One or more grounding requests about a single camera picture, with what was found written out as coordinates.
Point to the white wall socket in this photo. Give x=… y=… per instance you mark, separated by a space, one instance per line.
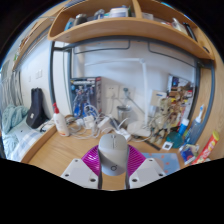
x=111 y=91

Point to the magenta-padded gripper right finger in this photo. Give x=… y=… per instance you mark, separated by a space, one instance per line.
x=148 y=173

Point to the blue tube white cap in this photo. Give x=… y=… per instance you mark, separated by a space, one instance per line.
x=183 y=126

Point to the blue cloud print mouse pad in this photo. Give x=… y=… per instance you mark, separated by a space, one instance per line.
x=166 y=161

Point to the blue tissue pack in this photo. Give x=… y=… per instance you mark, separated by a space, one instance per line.
x=188 y=153

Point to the blue robot model kit box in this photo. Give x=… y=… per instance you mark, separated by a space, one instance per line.
x=85 y=95

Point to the bed with light sheet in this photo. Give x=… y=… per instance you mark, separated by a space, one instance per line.
x=23 y=140

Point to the white red-pump lotion bottle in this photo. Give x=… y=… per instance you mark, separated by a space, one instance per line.
x=61 y=125

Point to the brown tree figure toy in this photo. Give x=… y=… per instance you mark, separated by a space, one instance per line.
x=163 y=116

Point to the wooden shelf unit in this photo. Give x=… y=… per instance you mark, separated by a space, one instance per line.
x=126 y=28

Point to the grey metal desk frame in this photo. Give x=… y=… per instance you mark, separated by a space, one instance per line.
x=51 y=73

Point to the grey computer mouse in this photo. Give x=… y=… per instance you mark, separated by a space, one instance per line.
x=113 y=153

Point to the small white desk clock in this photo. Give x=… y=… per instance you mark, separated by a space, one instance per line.
x=167 y=145

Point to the black ruler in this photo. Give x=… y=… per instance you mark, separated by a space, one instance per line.
x=153 y=145

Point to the teal round tin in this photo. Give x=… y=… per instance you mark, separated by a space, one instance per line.
x=175 y=140

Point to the metal cup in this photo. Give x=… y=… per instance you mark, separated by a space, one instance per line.
x=124 y=111

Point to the white wall switch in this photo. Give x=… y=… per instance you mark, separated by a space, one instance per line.
x=38 y=74

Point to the teal blanket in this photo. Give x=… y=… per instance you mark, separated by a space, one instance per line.
x=13 y=118

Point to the clear blue spray bottle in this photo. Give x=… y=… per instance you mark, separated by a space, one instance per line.
x=193 y=131

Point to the white block charger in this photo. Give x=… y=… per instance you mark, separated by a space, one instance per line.
x=89 y=121

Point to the red chips can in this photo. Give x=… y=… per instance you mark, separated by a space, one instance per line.
x=208 y=146

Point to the white wall plate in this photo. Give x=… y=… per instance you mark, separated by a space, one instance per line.
x=159 y=97

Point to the black bag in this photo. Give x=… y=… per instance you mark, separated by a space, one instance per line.
x=36 y=111

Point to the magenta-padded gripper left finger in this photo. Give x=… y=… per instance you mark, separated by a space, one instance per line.
x=78 y=173

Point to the large white power adapter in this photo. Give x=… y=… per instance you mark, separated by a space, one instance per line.
x=104 y=122

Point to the white desk lamp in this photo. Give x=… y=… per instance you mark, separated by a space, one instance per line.
x=140 y=129

